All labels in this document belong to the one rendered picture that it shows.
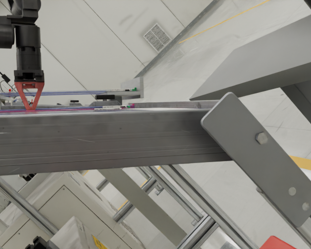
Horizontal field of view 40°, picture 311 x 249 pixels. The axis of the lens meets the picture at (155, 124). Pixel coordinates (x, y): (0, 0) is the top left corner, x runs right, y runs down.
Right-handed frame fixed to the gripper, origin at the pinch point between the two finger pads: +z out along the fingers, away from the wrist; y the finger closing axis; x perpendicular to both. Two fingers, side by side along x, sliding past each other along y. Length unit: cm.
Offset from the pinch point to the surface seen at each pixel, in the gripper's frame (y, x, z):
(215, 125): 65, 21, 1
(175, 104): 36.5, 25.0, -0.8
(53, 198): -85, 5, 41
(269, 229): -33, 82, 47
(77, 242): 12.7, 9.2, 29.4
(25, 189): -119, -8, 43
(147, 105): 15.5, 25.1, -0.6
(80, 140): 60, 7, 2
